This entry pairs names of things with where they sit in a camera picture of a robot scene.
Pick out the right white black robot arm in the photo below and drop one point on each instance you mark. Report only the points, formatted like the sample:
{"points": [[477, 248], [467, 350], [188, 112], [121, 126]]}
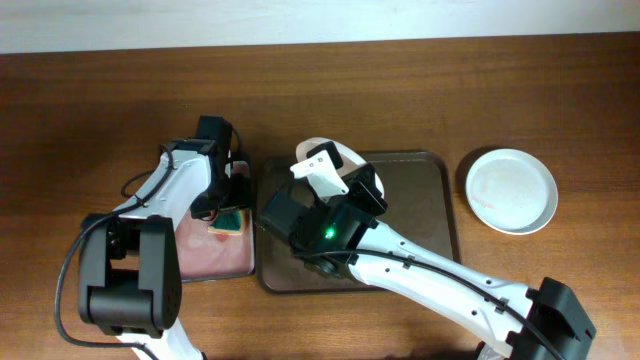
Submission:
{"points": [[512, 320]]}

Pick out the green yellow sponge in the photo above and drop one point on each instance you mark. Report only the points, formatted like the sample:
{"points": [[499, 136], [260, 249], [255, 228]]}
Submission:
{"points": [[228, 223]]}

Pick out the pink white plate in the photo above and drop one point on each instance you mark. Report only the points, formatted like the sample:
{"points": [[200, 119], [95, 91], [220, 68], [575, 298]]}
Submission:
{"points": [[323, 175]]}

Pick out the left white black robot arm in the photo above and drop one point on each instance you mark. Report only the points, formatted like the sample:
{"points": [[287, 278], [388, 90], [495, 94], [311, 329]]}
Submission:
{"points": [[129, 284]]}

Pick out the small black tray red liquid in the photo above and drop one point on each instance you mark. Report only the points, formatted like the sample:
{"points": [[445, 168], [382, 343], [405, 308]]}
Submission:
{"points": [[202, 256]]}

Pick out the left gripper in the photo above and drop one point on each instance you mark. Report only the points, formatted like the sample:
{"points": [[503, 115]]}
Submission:
{"points": [[242, 197]]}

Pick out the pale green plate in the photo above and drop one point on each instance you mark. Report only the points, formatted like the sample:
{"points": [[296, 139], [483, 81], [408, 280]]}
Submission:
{"points": [[511, 191]]}

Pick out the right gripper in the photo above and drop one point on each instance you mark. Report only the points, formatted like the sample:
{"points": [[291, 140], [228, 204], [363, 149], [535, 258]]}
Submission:
{"points": [[362, 183]]}

